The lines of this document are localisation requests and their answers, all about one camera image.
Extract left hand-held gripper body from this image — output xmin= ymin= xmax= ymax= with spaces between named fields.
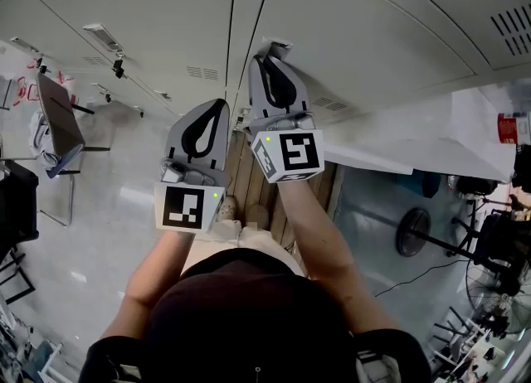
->
xmin=153 ymin=157 xmax=229 ymax=235

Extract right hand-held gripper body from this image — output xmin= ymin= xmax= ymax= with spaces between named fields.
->
xmin=244 ymin=110 xmax=326 ymax=185

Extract person's right forearm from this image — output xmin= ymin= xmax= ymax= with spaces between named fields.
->
xmin=275 ymin=180 xmax=366 ymax=295

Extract person's left forearm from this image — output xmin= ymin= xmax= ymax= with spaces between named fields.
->
xmin=124 ymin=230 xmax=196 ymax=310

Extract wooden plank platform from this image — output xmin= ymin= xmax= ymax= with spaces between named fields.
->
xmin=226 ymin=130 xmax=346 ymax=259

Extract person's left shoe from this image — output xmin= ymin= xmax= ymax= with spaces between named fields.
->
xmin=217 ymin=195 xmax=239 ymax=222

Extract person's beige trousers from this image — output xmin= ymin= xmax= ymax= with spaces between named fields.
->
xmin=181 ymin=219 xmax=307 ymax=279

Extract white table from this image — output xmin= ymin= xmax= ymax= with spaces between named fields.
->
xmin=323 ymin=82 xmax=516 ymax=184

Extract grey chair with blue seat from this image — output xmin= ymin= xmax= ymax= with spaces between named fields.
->
xmin=35 ymin=70 xmax=112 ymax=228

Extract person's dark shirt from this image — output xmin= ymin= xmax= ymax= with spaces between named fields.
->
xmin=78 ymin=246 xmax=435 ymax=383

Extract dark blue bin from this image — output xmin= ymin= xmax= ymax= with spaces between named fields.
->
xmin=420 ymin=171 xmax=442 ymax=201

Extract black standing fan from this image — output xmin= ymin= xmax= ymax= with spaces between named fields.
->
xmin=395 ymin=206 xmax=531 ymax=333

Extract grey crumpled cloth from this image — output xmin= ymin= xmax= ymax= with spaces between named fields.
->
xmin=27 ymin=108 xmax=60 ymax=172

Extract cluster of red label bottles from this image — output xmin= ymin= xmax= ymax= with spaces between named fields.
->
xmin=12 ymin=56 xmax=78 ymax=107

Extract black draped garment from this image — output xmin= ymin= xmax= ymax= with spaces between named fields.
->
xmin=0 ymin=161 xmax=41 ymax=259

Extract dark grey bag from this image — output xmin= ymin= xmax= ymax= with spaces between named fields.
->
xmin=455 ymin=175 xmax=499 ymax=197

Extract black office chair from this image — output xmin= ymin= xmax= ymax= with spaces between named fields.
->
xmin=447 ymin=196 xmax=531 ymax=288

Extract clear red label bottle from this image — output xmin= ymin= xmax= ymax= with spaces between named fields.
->
xmin=496 ymin=111 xmax=531 ymax=147

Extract black floor cable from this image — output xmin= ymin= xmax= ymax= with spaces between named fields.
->
xmin=373 ymin=258 xmax=470 ymax=300

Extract black metal chair frame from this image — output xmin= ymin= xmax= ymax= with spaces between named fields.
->
xmin=0 ymin=247 xmax=37 ymax=306

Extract grey shoulder strap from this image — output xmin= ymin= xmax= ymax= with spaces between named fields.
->
xmin=355 ymin=348 xmax=399 ymax=383

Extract black metal frame desk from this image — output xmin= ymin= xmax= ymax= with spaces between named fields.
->
xmin=430 ymin=305 xmax=531 ymax=383

